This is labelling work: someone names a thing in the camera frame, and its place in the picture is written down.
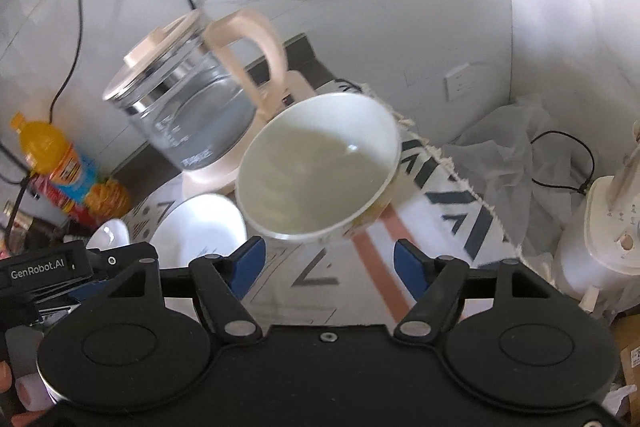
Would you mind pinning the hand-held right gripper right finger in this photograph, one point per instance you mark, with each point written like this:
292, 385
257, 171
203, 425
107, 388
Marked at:
406, 259

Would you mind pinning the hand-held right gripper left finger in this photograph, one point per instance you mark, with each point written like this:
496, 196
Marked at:
252, 257

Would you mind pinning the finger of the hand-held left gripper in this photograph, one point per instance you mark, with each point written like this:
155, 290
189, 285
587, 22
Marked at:
90, 292
112, 261

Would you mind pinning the large white patterned bowl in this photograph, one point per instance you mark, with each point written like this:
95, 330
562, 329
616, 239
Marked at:
315, 162

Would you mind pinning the person's left hand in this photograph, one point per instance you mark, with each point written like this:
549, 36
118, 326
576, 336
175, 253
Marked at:
30, 392

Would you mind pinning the small white bowl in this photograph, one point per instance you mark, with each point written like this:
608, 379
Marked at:
112, 234

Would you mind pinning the dark glass sauce bottle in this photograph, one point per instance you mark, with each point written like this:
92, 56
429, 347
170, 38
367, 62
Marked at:
25, 227

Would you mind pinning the red can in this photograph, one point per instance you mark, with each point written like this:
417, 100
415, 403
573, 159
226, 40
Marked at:
65, 205

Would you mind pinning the patterned white tablecloth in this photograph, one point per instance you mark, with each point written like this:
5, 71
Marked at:
320, 279

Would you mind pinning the orange juice bottle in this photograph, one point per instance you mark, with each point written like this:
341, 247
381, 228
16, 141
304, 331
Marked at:
55, 157

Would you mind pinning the translucent white plastic bag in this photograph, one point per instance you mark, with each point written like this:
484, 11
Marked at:
500, 147

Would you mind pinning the white standing appliance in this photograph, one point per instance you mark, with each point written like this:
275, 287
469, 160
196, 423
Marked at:
595, 227

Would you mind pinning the cardboard box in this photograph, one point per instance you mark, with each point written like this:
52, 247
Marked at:
627, 347

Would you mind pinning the white wall outlet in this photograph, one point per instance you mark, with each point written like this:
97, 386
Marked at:
462, 82

